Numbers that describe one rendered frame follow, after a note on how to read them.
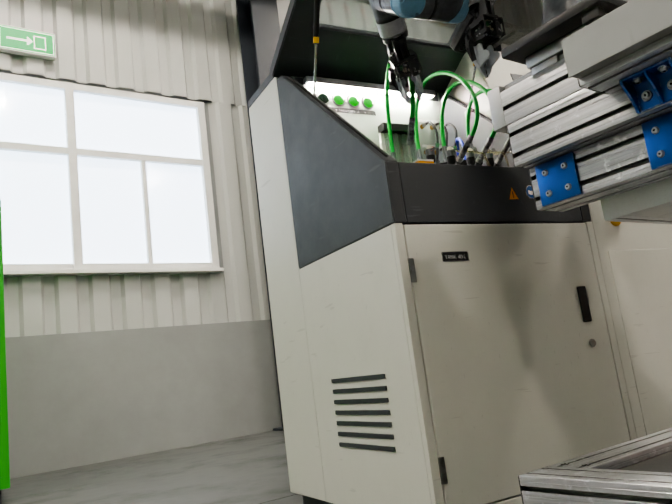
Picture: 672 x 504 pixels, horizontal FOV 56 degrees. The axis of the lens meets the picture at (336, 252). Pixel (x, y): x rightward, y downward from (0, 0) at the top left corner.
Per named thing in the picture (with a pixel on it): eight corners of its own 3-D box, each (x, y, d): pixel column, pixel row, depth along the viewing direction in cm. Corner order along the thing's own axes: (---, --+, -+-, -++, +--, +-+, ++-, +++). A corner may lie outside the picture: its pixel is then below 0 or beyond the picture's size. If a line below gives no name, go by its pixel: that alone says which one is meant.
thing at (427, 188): (407, 222, 157) (398, 161, 160) (398, 227, 161) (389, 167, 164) (582, 221, 187) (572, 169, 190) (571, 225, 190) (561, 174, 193)
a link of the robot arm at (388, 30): (373, 21, 174) (401, 9, 173) (379, 37, 176) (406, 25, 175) (379, 27, 167) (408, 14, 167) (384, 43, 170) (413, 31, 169)
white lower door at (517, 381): (448, 515, 144) (403, 223, 156) (442, 514, 146) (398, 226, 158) (637, 463, 174) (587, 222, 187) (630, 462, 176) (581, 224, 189)
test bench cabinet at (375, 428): (444, 566, 141) (393, 222, 155) (328, 526, 191) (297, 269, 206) (650, 500, 174) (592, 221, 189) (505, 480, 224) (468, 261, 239)
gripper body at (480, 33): (485, 33, 171) (478, -8, 173) (465, 49, 178) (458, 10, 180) (507, 37, 174) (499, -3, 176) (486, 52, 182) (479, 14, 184)
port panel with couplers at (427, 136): (431, 188, 229) (418, 108, 234) (426, 191, 232) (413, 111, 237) (460, 189, 235) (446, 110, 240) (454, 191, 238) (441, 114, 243)
